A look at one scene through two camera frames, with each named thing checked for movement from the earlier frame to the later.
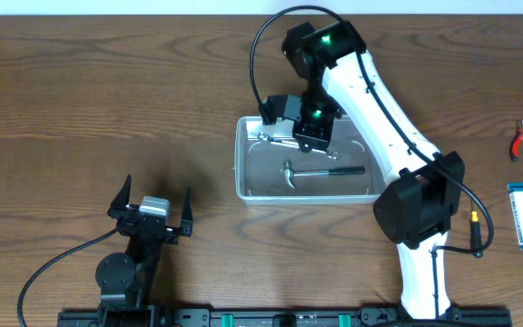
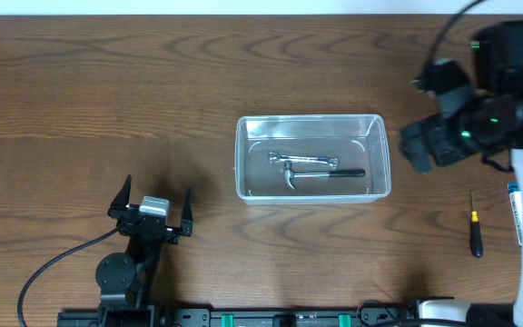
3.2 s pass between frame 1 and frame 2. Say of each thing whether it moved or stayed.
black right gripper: moved
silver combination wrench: moved
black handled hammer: stayed
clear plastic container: stayed
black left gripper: stayed
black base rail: stayed
